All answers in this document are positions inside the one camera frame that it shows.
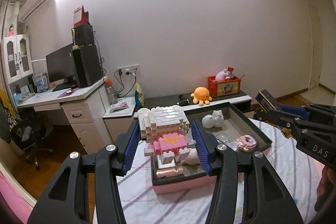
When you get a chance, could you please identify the red white paper bag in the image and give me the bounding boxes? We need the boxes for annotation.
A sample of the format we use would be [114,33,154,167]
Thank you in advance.
[73,6,89,28]

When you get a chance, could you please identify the white striped quilt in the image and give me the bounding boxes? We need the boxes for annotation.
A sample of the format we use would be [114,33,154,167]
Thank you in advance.
[92,116,328,224]

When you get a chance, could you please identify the low cabinet dark top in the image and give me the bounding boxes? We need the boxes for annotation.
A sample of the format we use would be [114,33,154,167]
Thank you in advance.
[143,90,252,112]

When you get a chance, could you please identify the orange octopus plush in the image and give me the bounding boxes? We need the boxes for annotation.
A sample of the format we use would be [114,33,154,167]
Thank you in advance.
[190,87,213,107]

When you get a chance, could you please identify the pink cloth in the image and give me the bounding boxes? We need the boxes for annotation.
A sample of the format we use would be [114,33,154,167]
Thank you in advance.
[0,169,37,224]

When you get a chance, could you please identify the person's right hand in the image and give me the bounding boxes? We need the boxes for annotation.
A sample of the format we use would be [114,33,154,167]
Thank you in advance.
[316,164,336,211]

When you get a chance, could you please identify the clear bottle red cap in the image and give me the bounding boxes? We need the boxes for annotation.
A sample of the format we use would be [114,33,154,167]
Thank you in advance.
[106,79,118,104]

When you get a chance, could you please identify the black computer monitor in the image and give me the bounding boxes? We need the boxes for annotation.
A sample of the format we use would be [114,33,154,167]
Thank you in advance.
[46,44,75,84]

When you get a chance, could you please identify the beige phone handset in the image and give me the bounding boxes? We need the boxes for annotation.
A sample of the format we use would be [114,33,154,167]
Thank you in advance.
[71,28,79,50]

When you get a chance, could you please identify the pink plush toy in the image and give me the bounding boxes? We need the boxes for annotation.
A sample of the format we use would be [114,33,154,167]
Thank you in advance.
[215,69,229,82]

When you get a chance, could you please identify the black speaker box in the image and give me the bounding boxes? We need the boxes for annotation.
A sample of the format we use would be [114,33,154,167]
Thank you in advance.
[71,24,94,46]

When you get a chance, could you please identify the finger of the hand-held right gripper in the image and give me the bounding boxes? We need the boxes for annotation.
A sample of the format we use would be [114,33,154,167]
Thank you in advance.
[277,103,336,119]
[266,109,336,146]

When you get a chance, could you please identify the rose gold metal flashlight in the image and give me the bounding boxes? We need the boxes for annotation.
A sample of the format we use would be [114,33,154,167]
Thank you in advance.
[155,165,184,180]

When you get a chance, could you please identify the dark blue box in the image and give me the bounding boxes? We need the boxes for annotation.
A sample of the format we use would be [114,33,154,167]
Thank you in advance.
[256,89,290,138]

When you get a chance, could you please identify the white desk with drawers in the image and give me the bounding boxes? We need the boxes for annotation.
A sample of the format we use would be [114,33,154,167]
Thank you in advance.
[16,77,111,155]

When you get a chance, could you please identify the white air conditioner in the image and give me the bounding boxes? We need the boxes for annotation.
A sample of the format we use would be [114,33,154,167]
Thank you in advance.
[18,0,53,22]

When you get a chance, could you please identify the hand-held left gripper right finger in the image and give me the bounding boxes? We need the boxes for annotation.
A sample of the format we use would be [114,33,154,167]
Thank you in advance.
[191,120,303,224]

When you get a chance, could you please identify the black power cable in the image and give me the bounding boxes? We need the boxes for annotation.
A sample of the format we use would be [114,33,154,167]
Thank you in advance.
[126,70,137,98]
[114,69,126,98]

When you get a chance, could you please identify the clear plastic packet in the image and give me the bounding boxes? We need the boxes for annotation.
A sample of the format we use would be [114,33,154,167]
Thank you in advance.
[110,101,130,112]

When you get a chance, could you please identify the pink white brick figure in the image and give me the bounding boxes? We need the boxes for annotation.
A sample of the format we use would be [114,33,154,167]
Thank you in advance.
[134,105,197,165]

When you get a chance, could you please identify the white door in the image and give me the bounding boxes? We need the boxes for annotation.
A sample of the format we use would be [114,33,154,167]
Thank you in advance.
[306,2,323,90]

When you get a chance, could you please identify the white glass door hutch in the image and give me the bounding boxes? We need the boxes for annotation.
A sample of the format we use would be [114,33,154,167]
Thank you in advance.
[3,34,33,81]

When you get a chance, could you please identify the blue yellow snack bag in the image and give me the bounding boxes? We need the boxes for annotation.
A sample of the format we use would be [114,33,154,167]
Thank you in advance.
[135,83,145,106]

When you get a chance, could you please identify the purple mouse pad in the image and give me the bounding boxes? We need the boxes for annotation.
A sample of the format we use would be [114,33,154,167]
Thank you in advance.
[57,88,79,98]

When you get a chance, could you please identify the black office chair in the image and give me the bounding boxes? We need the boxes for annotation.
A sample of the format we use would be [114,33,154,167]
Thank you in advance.
[10,111,54,170]

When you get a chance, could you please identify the white rabbit figurine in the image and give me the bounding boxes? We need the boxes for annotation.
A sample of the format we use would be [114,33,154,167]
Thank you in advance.
[202,110,223,128]

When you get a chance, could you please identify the black computer tower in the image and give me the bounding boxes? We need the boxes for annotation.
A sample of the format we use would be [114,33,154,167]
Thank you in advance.
[72,44,103,88]

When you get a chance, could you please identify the red plastic crate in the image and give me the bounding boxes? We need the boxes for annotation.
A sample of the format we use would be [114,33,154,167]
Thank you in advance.
[207,76,242,98]

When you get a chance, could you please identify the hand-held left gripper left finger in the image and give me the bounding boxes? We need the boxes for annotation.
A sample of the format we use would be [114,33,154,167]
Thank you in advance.
[28,120,141,224]

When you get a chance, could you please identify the small white side cabinet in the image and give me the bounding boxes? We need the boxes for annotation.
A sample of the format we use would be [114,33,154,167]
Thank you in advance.
[102,97,139,144]

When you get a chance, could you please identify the leopard print cloth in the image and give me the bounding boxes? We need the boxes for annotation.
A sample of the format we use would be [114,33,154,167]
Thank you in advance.
[0,90,19,143]

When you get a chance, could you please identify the blue white box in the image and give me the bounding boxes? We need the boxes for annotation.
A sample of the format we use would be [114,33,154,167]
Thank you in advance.
[35,74,48,93]

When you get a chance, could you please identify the small pink brick figure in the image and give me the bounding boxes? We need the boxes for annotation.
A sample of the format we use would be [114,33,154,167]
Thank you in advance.
[236,135,256,151]

